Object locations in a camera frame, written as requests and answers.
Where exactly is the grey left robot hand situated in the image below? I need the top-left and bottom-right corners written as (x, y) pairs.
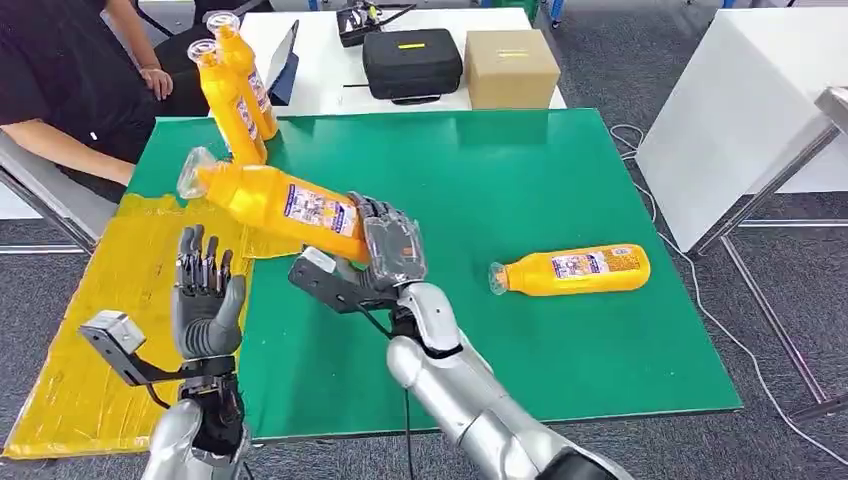
top-left (170, 224), bottom-right (248, 362)

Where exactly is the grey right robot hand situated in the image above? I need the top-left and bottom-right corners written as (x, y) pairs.
top-left (333, 191), bottom-right (429, 293)

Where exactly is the orange drink bottle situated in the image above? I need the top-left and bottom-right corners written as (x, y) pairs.
top-left (205, 11), bottom-right (280, 142)
top-left (186, 37), bottom-right (269, 168)
top-left (488, 243), bottom-right (652, 298)
top-left (176, 146), bottom-right (373, 266)

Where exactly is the yellow plastic sheet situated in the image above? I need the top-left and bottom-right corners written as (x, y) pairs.
top-left (2, 191), bottom-right (307, 461)

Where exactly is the green table mat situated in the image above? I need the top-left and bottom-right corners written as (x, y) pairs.
top-left (124, 107), bottom-right (744, 443)

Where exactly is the black carrying case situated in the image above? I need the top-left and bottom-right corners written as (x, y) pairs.
top-left (361, 27), bottom-right (465, 107)

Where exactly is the grey metal bench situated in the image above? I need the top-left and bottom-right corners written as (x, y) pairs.
top-left (0, 129), bottom-right (121, 257)

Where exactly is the brown cardboard box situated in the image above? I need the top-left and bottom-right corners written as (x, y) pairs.
top-left (462, 29), bottom-right (562, 111)

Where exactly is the dark tablet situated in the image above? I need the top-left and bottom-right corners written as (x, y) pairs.
top-left (263, 19), bottom-right (301, 108)

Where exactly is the black controller device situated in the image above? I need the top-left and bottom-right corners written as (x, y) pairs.
top-left (335, 0), bottom-right (418, 50)

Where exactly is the person's hand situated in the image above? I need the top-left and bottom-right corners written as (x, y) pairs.
top-left (140, 65), bottom-right (176, 102)

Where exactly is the person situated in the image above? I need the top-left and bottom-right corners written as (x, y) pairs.
top-left (0, 0), bottom-right (176, 204)

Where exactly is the large white table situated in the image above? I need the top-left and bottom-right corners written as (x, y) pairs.
top-left (633, 7), bottom-right (848, 255)

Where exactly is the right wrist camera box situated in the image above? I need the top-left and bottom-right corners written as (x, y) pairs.
top-left (288, 245), bottom-right (399, 315)

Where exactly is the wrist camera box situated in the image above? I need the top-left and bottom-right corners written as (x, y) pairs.
top-left (288, 245), bottom-right (399, 315)
top-left (77, 309), bottom-right (238, 390)

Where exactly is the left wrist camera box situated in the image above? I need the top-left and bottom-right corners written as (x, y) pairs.
top-left (77, 309), bottom-right (238, 390)

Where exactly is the black camera cable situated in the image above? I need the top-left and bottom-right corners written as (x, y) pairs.
top-left (356, 302), bottom-right (417, 480)

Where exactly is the white floor cable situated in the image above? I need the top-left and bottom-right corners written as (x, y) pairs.
top-left (608, 123), bottom-right (848, 466)

